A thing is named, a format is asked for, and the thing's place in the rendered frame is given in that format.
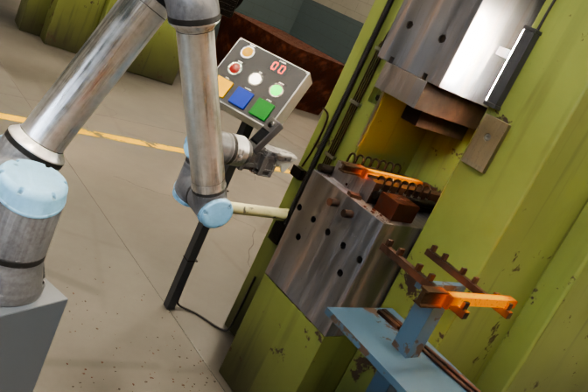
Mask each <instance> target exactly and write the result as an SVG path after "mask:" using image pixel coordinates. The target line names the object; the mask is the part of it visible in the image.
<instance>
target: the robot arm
mask: <svg viewBox="0 0 588 392"><path fill-rule="evenodd" d="M167 18H168V23H169V24H170V25H171V26H172V27H173V28H175V30H176V35H177V44H178V60H179V69H180V77H181V86H182V94H183V103H184V111H185V127H186V138H185V144H184V153H185V155H186V158H185V162H184V163H183V166H182V168H181V170H180V173H179V175H178V178H177V181H176V182H175V183H174V186H173V190H172V195H173V197H174V199H175V200H176V201H177V202H178V203H180V204H181V205H183V206H185V207H190V208H191V209H192V210H193V211H194V213H195V214H196V216H197V217H198V220H199V222H201V223H202V224H203V225H204V226H205V227H207V228H219V227H221V226H223V225H225V224H226V223H227V222H228V221H229V220H230V218H231V217H232V214H233V206H232V203H231V202H230V201H229V200H228V194H227V183H226V181H225V170H224V165H232V166H235V167H236V168H237V169H238V170H240V171H242V169H247V170H249V171H251V172H252V173H254V174H256V175H257V176H263V177H267V178H270V177H271V175H272V173H273V172H274V170H275V168H276V167H278V166H279V165H280V172H285V171H286V170H287V169H288V167H289V166H290V164H291V163H292V162H293V161H297V159H298V158H297V157H296V156H295V155H294V154H293V153H291V152H289V151H287V150H283V149H281V148H279V147H276V146H274V145H271V144H269V142H270V141H271V140H272V139H273V138H274V137H275V136H276V135H277V134H278V133H279V132H280V131H281V130H282V129H283V128H284V127H283V125H282V124H281V123H280V122H279V121H277V120H276V119H275V118H271V119H270V120H268V121H267V122H266V123H265V124H264V125H263V126H262V127H261V128H260V129H259V130H258V131H257V132H256V133H255V134H254V135H253V136H252V137H251V138H250V139H249V140H248V139H247V138H246V137H245V136H241V135H237V134H233V133H228V132H224V131H221V109H220V97H219V84H218V72H217V59H216V47H215V35H214V27H215V26H216V25H217V24H218V23H219V22H220V21H221V14H220V5H219V0H117V1H116V3H115V4H114V6H113V7H112V8H111V10H110V11H109V12H108V14H107V15H106V16H105V18H104V19H103V20H102V21H101V22H100V24H99V25H98V26H97V27H96V29H95V30H94V32H93V33H92V34H91V36H90V37H89V38H88V39H87V41H86V42H85V44H84V45H83V46H82V48H81V49H80V50H79V51H78V52H77V53H76V55H75V56H74V57H73V59H72V60H71V61H70V63H69V64H68V65H67V67H66V68H65V70H64V71H63V72H62V73H61V75H60V76H59V78H58V79H57V80H56V81H55V82H54V83H53V84H52V86H51V87H50V89H49V90H48V91H47V93H46V94H45V95H44V97H43V98H42V99H41V101H40V102H39V103H38V105H37V106H36V107H35V109H34V110H33V111H32V112H31V113H30V115H29V116H28V117H27V118H26V120H25V121H24V122H23V123H22V124H15V125H11V126H9V128H8V129H7V130H6V131H5V132H4V133H3V134H2V135H0V307H17V306H23V305H28V304H30V303H32V302H34V301H36V300H37V299H38V298H39V297H40V296H41V294H42V292H43V289H44V287H45V284H46V273H45V262H44V260H45V258H46V253H47V251H48V249H49V246H50V243H51V241H52V238H53V234H54V232H55V229H56V227H57V224H58V222H59V219H60V215H61V213H62V210H63V208H64V206H65V204H66V202H67V193H68V186H67V181H66V180H65V178H64V177H63V176H62V175H61V174H60V173H59V170H60V169H61V167H62V166H63V165H64V164H65V162H66V160H65V156H64V150H65V148H66V147H67V146H68V145H69V144H70V143H71V141H72V140H73V139H74V137H75V136H76V135H77V133H78V132H79V131H80V130H81V128H82V127H83V125H84V124H85V123H86V122H87V120H88V119H89V117H90V116H91V115H92V114H93V113H94V112H95V110H96V109H97V108H98V106H99V105H100V104H101V103H102V101H103V100H104V98H105V97H106V96H107V95H108V93H109V92H110V90H111V89H112V88H113V87H114V85H115V84H116V83H117V82H118V81H119V80H120V78H121V77H122V76H123V74H124V73H125V72H126V70H127V69H128V68H129V66H130V65H131V64H132V62H133V61H134V60H135V58H136V57H137V56H138V54H139V53H140V52H141V51H142V50H143V49H144V47H145V46H146V45H147V43H148V42H149V41H150V40H151V38H152V37H153V35H154V34H155V33H156V32H157V30H158V29H159V27H160V26H161V25H162V24H163V22H164V21H165V20H166V19H167Z"/></svg>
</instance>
